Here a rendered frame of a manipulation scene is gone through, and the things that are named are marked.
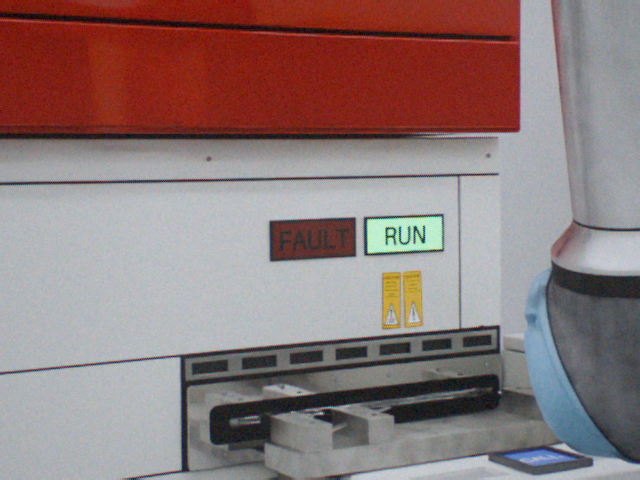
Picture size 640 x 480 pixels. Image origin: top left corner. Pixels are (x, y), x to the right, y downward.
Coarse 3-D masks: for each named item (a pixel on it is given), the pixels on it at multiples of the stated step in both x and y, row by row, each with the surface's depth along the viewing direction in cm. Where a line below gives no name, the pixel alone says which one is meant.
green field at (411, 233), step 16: (368, 224) 160; (384, 224) 161; (400, 224) 162; (416, 224) 163; (432, 224) 164; (368, 240) 160; (384, 240) 161; (400, 240) 162; (416, 240) 163; (432, 240) 165
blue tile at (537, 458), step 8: (504, 456) 101; (512, 456) 101; (520, 456) 101; (528, 456) 101; (536, 456) 101; (544, 456) 101; (552, 456) 101; (560, 456) 101; (536, 464) 98; (544, 464) 98
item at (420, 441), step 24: (408, 432) 151; (432, 432) 151; (456, 432) 151; (480, 432) 152; (504, 432) 154; (528, 432) 156; (552, 432) 158; (288, 456) 142; (312, 456) 141; (336, 456) 143; (360, 456) 144; (384, 456) 146; (408, 456) 148; (432, 456) 149; (456, 456) 151
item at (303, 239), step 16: (288, 224) 154; (304, 224) 155; (320, 224) 156; (336, 224) 157; (352, 224) 159; (288, 240) 154; (304, 240) 155; (320, 240) 156; (336, 240) 157; (352, 240) 159; (288, 256) 154; (304, 256) 155
